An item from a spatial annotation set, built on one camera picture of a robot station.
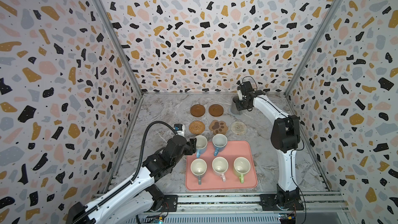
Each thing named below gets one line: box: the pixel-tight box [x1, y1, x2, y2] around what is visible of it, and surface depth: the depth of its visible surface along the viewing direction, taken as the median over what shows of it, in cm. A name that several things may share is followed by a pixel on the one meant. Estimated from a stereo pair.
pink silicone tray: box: [185, 140, 259, 191], surface depth 83 cm
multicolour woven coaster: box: [230, 120, 248, 136], surface depth 104 cm
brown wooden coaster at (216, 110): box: [208, 103, 224, 117], surface depth 115 cm
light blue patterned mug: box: [211, 133, 228, 157], surface depth 87 cm
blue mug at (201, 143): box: [195, 134, 208, 159], surface depth 87 cm
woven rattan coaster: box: [188, 120, 206, 136], surface depth 105 cm
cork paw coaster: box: [208, 119, 229, 135], surface depth 105 cm
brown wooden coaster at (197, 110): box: [190, 104, 206, 118], surface depth 112 cm
